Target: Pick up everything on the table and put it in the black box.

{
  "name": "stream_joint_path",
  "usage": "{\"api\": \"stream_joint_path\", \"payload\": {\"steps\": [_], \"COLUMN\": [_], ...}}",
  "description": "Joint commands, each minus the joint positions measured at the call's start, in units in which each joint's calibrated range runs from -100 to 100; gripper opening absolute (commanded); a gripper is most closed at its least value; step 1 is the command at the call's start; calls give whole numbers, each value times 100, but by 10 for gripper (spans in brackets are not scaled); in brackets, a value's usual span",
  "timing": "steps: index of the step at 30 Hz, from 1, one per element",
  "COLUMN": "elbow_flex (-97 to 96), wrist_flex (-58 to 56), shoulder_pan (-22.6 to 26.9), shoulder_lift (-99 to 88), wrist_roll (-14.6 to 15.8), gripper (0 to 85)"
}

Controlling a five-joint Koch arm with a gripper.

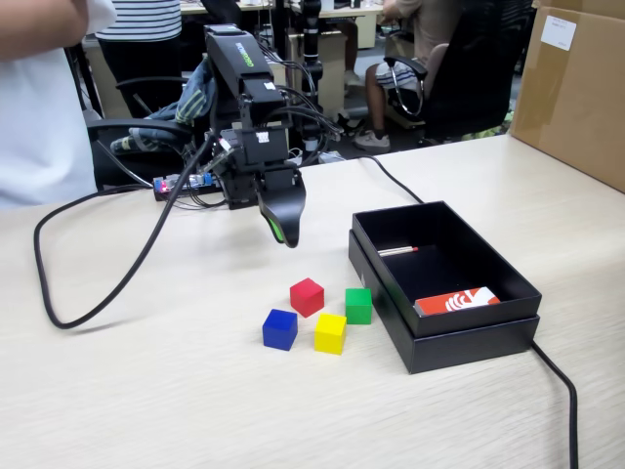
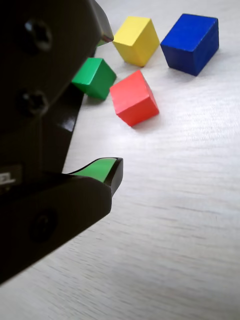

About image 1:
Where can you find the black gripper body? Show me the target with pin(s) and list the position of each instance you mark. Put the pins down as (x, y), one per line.
(268, 151)

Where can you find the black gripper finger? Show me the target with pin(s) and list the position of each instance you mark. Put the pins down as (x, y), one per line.
(276, 230)
(290, 210)

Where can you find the red wooden cube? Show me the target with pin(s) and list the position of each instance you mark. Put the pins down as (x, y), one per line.
(306, 298)

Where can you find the blue wooden cube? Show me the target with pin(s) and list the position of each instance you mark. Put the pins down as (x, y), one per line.
(279, 332)

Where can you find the green wooden cube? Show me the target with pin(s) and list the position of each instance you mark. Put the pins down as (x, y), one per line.
(358, 307)

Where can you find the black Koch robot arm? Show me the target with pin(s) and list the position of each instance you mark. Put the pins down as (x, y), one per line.
(234, 54)

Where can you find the bare forearm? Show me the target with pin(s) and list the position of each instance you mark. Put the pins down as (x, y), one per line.
(39, 24)

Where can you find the black cardboard box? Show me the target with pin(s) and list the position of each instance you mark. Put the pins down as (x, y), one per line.
(454, 268)

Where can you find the black box lid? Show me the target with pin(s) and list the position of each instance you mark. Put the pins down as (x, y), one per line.
(464, 349)

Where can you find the blue striped cloth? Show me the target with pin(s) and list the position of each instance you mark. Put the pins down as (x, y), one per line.
(195, 98)

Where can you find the electronics board with red LED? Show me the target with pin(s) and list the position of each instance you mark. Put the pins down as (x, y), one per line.
(166, 185)

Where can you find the black cylindrical stand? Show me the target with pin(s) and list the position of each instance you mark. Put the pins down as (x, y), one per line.
(312, 49)

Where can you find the silver stick with red tip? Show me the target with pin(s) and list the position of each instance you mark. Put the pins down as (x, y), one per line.
(395, 251)

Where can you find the yellow wooden cube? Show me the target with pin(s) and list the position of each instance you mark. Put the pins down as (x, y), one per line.
(330, 334)

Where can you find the black office chair with armrest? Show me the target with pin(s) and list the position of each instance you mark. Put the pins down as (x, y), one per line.
(137, 126)

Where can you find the red card with white logo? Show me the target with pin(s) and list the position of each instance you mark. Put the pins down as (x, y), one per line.
(434, 305)

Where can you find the person in striped shirt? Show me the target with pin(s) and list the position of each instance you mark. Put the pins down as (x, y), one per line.
(141, 19)

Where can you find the seated person in shorts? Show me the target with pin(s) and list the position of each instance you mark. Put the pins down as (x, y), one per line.
(429, 29)

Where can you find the black mesh office chair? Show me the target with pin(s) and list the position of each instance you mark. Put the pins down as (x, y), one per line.
(478, 73)

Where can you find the person in white shirt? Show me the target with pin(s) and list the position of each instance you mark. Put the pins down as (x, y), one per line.
(39, 137)

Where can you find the brown cardboard carton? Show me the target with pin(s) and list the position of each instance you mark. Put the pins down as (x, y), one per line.
(571, 98)

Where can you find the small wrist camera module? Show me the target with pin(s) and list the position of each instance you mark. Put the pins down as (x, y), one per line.
(229, 146)

